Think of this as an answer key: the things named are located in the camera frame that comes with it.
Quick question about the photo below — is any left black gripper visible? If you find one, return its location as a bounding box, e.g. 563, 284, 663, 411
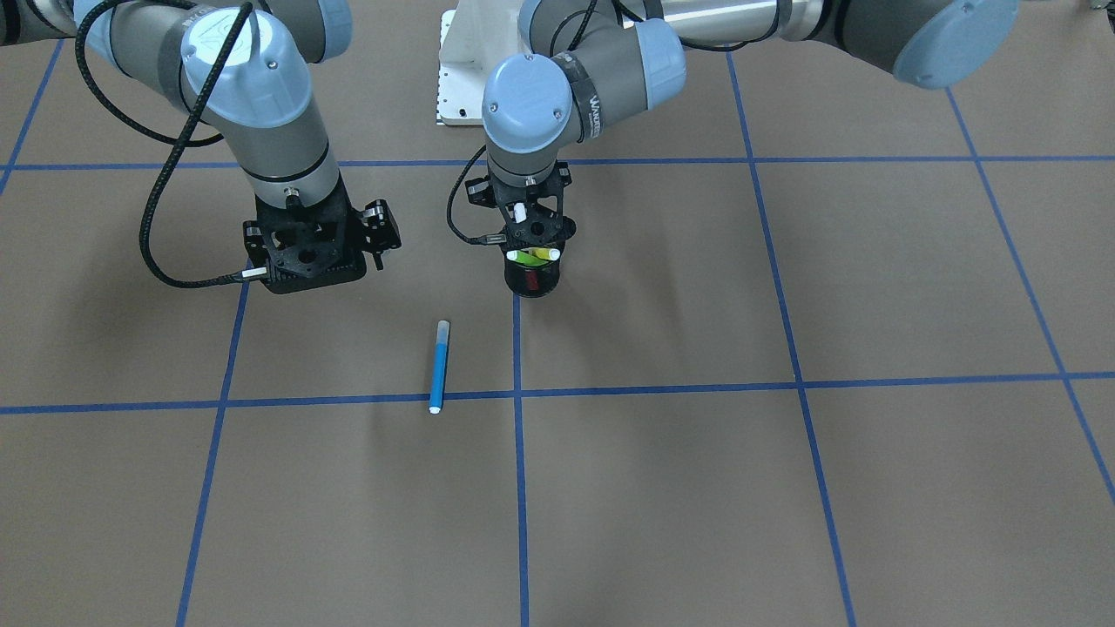
465, 165, 576, 253

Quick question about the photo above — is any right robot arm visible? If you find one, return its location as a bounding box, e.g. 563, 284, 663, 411
3, 1, 401, 295

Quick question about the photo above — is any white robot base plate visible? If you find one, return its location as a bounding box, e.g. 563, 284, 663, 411
436, 1, 527, 126

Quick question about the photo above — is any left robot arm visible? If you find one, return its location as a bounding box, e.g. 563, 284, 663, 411
457, 1, 1020, 253

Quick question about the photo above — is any black mesh pen holder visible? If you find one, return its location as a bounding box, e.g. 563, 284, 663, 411
504, 245, 563, 298

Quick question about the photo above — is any blue highlighter pen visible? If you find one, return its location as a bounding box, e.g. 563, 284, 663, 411
429, 319, 450, 415

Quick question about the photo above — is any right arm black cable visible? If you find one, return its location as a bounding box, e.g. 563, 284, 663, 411
75, 0, 271, 290

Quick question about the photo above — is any green highlighter pen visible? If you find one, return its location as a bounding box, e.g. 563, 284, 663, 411
505, 250, 549, 266

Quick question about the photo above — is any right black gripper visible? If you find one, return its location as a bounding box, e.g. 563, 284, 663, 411
243, 184, 403, 295

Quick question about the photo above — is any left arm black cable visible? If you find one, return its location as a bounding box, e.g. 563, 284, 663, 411
447, 144, 508, 247

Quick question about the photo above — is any yellow highlighter pen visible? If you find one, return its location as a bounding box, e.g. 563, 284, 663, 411
527, 247, 561, 262

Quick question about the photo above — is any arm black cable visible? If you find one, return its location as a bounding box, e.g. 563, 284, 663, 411
447, 144, 508, 247
75, 0, 271, 290

